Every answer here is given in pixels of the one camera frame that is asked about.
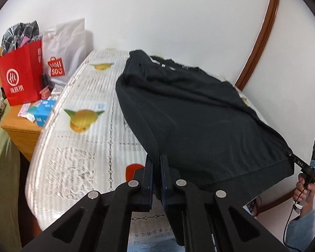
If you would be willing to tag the wooden bedside cabinet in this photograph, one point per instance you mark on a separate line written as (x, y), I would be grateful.
(23, 133)

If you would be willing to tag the green bed sheet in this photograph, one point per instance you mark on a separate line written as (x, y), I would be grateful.
(9, 189)

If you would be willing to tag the plaid grey cloth in bag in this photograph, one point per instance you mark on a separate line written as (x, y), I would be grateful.
(18, 35)

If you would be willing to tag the blue sleeve forearm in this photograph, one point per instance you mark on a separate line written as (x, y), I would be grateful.
(299, 232)

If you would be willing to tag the person's right hand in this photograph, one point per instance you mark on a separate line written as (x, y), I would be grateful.
(306, 194)

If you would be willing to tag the white Miniso plastic bag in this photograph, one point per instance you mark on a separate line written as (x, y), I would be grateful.
(63, 50)

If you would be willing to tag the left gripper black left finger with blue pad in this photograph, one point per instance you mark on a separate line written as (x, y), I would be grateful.
(99, 221)

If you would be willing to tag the red paper shopping bag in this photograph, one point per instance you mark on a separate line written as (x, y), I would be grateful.
(21, 74)

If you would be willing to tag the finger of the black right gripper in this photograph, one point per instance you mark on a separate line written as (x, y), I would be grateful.
(296, 158)

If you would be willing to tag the black sweatshirt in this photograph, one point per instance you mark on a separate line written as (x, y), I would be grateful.
(202, 126)

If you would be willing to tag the blue white small box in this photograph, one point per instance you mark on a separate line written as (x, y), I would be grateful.
(43, 111)

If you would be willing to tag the fruit print lace tablecloth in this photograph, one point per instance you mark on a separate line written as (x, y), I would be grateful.
(86, 145)

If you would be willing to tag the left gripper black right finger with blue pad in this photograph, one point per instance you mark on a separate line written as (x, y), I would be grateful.
(210, 221)

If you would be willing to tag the brown wooden door frame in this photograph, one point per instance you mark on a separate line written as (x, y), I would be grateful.
(259, 45)

